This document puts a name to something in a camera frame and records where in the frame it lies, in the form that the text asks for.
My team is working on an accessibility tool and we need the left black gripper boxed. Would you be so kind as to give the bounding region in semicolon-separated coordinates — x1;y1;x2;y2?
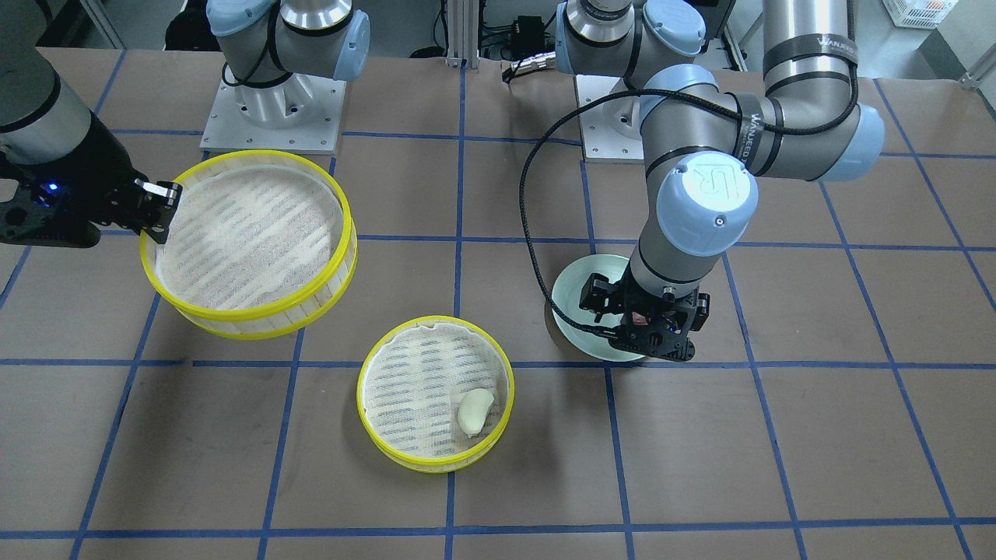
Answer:
579;271;710;362

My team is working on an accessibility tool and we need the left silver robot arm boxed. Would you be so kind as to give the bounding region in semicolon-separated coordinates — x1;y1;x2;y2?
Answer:
551;1;885;362

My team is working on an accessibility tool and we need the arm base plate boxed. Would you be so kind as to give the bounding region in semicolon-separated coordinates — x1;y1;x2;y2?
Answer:
200;74;346;156
575;75;644;164

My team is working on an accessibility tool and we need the white steamed bun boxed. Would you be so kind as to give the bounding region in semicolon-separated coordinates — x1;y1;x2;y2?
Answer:
458;387;495;437

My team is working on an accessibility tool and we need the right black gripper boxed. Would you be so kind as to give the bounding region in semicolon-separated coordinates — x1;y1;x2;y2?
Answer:
1;117;184;248

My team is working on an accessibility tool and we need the yellow steamer layer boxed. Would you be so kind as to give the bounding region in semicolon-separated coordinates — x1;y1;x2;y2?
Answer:
356;315;516;474
139;149;358;340

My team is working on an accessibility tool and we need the aluminium frame post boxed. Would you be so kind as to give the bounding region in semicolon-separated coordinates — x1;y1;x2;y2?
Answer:
444;0;481;73

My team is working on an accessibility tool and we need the black electronics box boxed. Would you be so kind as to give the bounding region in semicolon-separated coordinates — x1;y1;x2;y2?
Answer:
509;15;549;59

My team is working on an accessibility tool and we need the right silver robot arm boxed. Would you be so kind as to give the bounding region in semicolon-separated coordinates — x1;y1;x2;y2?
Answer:
1;1;371;248

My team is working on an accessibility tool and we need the light green plate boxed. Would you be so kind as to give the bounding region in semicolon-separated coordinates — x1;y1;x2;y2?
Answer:
552;255;662;362

